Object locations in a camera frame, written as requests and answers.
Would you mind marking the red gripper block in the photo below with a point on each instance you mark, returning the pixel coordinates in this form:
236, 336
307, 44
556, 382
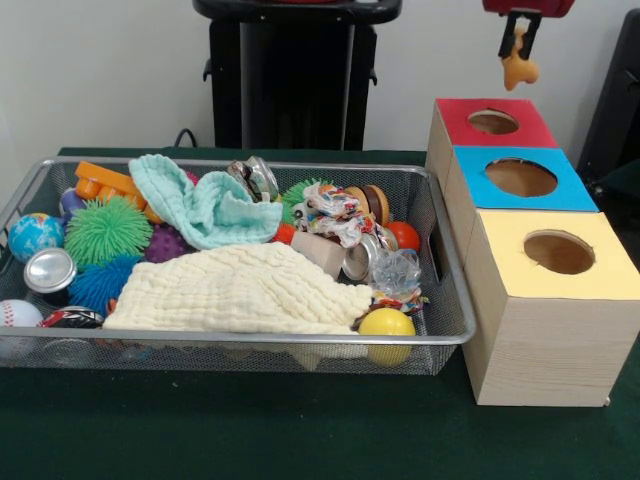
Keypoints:
525, 6

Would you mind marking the orange teddy bear toy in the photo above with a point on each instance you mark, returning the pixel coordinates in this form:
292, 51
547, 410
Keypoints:
520, 72

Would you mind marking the mint green cloth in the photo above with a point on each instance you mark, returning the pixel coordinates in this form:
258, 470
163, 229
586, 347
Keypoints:
210, 220

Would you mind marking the wooden three-hole sorting box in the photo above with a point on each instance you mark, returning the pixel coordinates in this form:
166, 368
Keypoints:
550, 350

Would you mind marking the shallow clear mesh bin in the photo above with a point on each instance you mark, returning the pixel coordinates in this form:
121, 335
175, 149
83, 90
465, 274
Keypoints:
200, 359

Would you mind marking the black stand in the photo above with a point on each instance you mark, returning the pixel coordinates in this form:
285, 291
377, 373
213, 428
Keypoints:
615, 100

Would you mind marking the dark green tablecloth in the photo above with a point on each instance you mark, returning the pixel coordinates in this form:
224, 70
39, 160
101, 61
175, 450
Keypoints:
300, 430
627, 180

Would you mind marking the brown striped burger toy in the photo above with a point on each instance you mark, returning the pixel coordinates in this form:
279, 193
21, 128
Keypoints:
372, 200

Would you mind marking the red-orange ball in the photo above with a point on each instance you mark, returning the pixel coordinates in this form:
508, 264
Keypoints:
404, 236

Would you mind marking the yellow ball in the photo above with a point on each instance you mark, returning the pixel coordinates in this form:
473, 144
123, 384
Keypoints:
387, 325

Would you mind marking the cream muslin cloth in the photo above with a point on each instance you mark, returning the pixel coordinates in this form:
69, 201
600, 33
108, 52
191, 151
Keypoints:
235, 290

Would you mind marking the orange plastic toy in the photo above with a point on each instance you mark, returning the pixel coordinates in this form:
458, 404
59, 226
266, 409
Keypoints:
107, 182

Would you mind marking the large green spiky ball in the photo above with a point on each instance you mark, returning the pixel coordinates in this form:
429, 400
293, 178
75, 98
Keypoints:
107, 231

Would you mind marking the blue spiky ball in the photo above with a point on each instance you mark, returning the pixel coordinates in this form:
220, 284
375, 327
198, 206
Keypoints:
97, 290

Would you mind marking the blue globe ball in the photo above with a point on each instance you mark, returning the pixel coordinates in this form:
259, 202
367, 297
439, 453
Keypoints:
35, 237

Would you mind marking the white baseball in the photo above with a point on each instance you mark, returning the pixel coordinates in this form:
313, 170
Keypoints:
19, 314

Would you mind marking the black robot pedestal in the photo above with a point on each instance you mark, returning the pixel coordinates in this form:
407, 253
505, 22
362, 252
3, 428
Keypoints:
300, 75

